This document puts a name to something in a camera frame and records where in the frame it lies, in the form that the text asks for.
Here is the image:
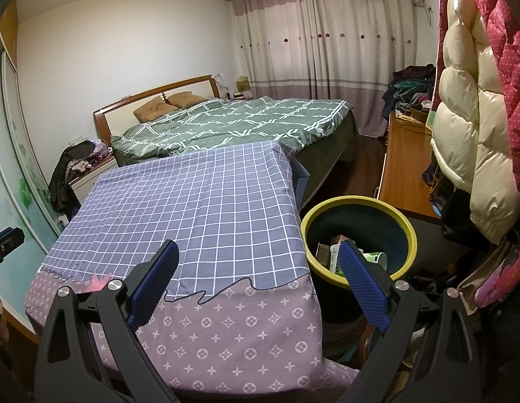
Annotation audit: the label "white green drink bottle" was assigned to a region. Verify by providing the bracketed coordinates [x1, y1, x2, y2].
[363, 252, 388, 270]

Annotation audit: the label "pink strawberry milk carton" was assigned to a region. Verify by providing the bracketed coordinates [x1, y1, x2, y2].
[328, 235, 347, 277]

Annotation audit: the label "yellow rimmed trash bin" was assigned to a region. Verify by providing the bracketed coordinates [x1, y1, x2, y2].
[300, 195, 418, 291]

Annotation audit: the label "sliding wardrobe door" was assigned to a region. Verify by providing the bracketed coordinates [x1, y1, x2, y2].
[0, 38, 61, 339]

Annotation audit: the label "white nightstand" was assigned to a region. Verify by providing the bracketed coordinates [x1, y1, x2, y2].
[69, 155, 118, 204]

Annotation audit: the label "dark clothes on nightstand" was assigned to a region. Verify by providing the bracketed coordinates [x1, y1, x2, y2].
[49, 139, 111, 219]

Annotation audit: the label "wooden bed headboard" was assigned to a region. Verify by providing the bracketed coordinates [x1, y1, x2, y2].
[93, 75, 221, 145]

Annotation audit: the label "purple patterned cloth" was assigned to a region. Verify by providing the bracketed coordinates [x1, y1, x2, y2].
[24, 269, 360, 395]

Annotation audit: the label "blue checked tablecloth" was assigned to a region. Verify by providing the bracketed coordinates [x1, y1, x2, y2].
[41, 141, 308, 300]

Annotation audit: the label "brown pillow left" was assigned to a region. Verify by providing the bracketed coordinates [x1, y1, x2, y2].
[133, 96, 179, 123]

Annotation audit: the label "brown pillow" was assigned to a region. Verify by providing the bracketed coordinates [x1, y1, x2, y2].
[166, 91, 207, 109]
[133, 96, 179, 123]

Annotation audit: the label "wooden desk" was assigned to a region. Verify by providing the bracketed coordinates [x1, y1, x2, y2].
[379, 112, 439, 224]

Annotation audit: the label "brown pillow right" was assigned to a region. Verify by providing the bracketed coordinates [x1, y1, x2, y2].
[166, 91, 207, 109]

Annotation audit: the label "cream puffer jacket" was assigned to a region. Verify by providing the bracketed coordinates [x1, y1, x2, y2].
[431, 0, 520, 244]

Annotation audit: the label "pile of clothes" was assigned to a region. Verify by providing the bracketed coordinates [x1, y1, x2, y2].
[382, 64, 436, 120]

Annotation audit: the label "yellow tissue box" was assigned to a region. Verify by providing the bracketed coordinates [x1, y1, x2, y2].
[235, 76, 251, 93]

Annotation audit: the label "pink white curtain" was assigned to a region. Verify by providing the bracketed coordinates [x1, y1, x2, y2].
[230, 0, 416, 137]

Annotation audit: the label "red dotted quilted coat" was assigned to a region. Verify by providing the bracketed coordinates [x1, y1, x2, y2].
[436, 0, 520, 189]

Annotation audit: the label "black cable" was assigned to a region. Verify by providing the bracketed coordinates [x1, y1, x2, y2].
[162, 275, 253, 304]

